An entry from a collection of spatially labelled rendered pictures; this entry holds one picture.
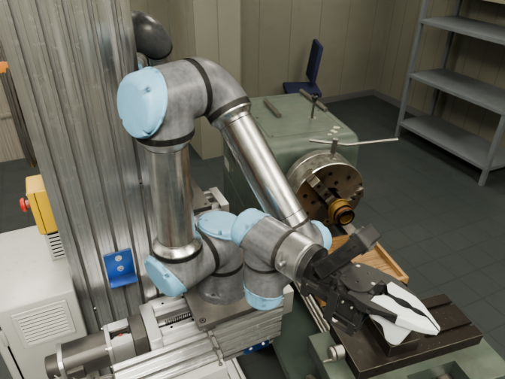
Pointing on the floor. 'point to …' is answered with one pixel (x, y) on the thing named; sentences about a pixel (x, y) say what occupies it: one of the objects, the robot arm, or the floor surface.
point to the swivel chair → (308, 73)
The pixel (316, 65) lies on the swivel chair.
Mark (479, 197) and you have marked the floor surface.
